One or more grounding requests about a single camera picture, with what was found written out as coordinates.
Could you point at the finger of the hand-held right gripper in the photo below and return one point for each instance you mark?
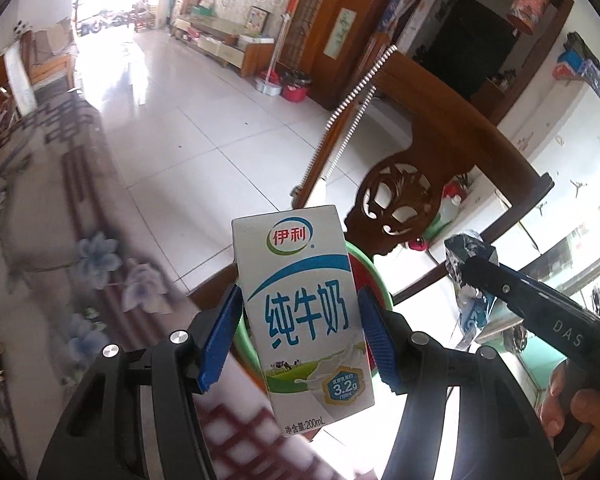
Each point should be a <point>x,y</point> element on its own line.
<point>480,272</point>

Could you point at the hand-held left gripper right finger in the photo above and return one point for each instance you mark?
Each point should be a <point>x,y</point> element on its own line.
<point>377,340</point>

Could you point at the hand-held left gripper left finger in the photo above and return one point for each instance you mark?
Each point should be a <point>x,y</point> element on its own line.
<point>220,340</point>

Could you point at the red bin with green rim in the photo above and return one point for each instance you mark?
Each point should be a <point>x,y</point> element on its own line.
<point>372,270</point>

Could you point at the white milk carton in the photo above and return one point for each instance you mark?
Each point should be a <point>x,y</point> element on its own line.
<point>305,310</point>

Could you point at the person's right hand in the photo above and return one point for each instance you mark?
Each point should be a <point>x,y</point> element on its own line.
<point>554,405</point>

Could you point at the white plastic jug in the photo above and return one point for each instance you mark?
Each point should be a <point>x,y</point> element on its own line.
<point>451,212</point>

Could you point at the carved wooden chair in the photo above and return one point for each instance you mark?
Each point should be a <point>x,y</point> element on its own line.
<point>455,125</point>

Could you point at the white mop bucket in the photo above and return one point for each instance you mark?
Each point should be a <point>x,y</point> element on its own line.
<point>267,88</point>

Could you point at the red bucket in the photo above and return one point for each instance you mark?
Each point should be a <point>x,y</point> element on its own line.
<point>295,94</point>

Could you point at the red lantern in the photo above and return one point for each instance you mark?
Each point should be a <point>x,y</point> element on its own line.
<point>527,7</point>

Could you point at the wooden television cabinet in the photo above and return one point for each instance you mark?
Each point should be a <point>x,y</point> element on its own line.
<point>215,42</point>

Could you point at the mop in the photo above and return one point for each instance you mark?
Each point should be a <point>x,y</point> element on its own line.
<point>280,35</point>

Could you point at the framed colourful picture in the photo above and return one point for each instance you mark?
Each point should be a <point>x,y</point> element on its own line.
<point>258,20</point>

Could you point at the wall shelf with boxes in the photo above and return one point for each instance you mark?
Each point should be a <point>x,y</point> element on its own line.
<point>580,65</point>

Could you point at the bamboo wall picture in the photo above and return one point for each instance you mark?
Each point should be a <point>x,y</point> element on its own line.
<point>341,32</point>

